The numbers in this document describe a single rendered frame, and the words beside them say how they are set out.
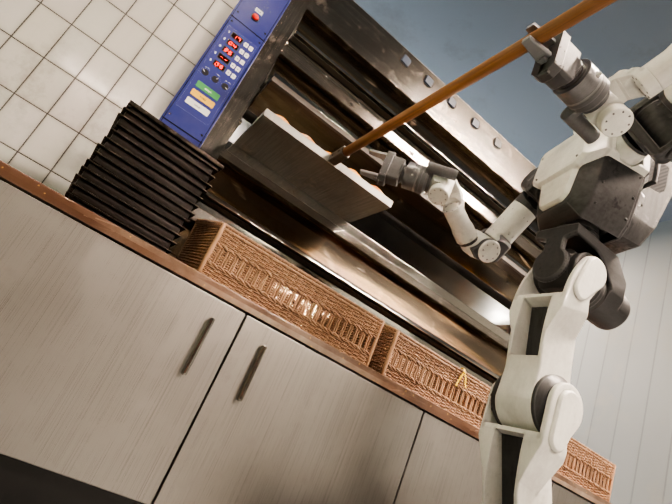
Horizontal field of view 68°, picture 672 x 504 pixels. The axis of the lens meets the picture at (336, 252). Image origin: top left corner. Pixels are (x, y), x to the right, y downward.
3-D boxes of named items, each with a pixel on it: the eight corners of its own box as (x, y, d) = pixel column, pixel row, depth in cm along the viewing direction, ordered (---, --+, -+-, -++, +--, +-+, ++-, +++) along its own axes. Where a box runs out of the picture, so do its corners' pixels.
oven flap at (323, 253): (195, 197, 173) (215, 160, 186) (523, 402, 240) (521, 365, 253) (201, 191, 170) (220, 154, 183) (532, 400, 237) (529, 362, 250)
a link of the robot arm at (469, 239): (439, 214, 166) (461, 259, 174) (452, 223, 157) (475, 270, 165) (466, 198, 166) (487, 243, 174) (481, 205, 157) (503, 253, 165)
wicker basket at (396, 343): (302, 366, 183) (331, 299, 193) (412, 424, 205) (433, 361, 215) (379, 377, 142) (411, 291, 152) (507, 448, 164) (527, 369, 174)
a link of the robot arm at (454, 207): (432, 172, 163) (449, 206, 168) (426, 185, 156) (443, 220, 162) (451, 166, 159) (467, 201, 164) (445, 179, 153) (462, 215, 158)
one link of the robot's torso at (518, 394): (515, 438, 126) (557, 278, 143) (579, 452, 111) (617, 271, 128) (474, 415, 121) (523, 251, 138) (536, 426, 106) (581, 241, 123)
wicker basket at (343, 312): (153, 288, 161) (195, 217, 171) (295, 363, 182) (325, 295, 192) (192, 272, 120) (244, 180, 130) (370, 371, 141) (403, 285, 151)
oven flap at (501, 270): (271, 79, 178) (246, 109, 194) (571, 312, 246) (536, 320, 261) (273, 75, 180) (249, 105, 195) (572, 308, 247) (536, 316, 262)
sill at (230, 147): (218, 153, 187) (223, 145, 188) (524, 359, 254) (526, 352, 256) (223, 148, 181) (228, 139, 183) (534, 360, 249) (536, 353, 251)
